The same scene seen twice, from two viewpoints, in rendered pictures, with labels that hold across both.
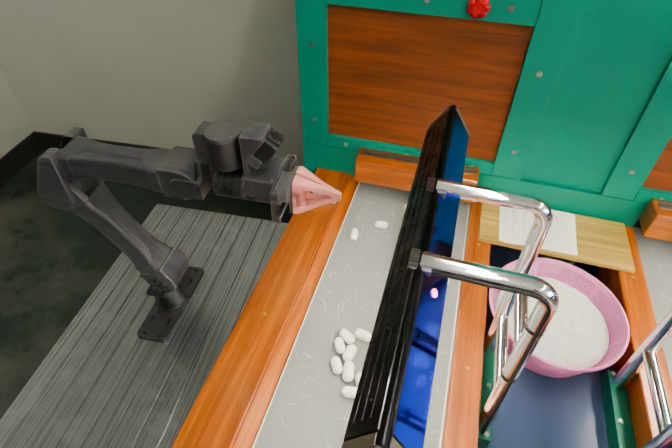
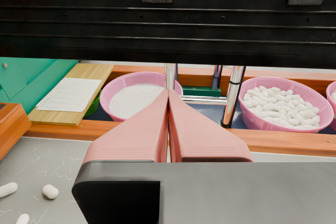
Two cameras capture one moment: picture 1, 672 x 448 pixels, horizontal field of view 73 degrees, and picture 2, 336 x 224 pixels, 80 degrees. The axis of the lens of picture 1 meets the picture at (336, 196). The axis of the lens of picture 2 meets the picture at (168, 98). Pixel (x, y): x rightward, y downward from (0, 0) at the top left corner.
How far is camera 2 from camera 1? 70 cm
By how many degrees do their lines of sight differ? 73
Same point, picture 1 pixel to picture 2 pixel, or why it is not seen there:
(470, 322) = not seen: hidden behind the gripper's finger
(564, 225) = (73, 82)
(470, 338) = not seen: hidden behind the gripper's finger
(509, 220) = (60, 105)
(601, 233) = (84, 70)
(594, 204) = (63, 64)
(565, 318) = (143, 95)
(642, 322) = (145, 69)
